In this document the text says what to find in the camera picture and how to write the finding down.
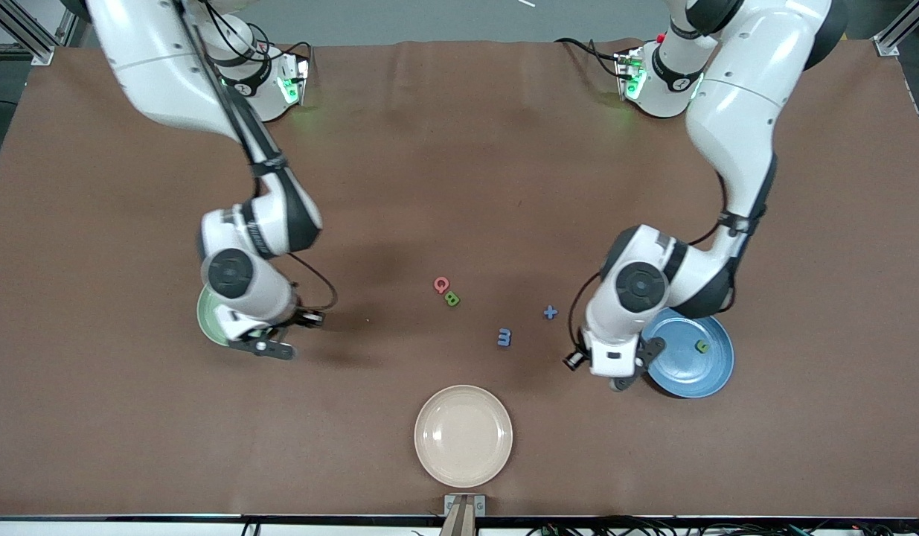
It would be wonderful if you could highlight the light green plate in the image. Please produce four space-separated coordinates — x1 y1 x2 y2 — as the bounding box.
197 285 240 348

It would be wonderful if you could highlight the blue plate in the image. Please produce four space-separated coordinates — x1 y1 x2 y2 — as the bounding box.
641 307 735 399

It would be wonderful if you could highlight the beige plate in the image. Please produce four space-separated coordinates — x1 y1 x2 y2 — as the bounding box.
414 385 513 488

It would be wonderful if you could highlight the brown table cover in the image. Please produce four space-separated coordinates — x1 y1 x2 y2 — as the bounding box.
0 39 919 518

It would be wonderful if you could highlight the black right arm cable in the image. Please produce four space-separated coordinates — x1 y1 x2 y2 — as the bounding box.
173 0 339 312

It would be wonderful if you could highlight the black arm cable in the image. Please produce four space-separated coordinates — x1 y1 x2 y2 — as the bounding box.
173 0 339 312
567 171 731 354

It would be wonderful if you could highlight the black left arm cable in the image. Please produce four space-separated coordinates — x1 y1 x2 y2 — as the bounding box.
567 171 731 354

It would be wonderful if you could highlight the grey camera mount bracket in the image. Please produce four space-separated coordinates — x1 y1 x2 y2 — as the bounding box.
444 494 486 536

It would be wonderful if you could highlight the black right base cable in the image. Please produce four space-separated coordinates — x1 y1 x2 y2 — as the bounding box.
199 0 313 75

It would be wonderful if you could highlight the black base cable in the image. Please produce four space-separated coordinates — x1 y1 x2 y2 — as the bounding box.
554 36 625 79
199 0 313 75

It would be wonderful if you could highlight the black left base cable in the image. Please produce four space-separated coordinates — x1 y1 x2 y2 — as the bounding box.
554 36 625 79

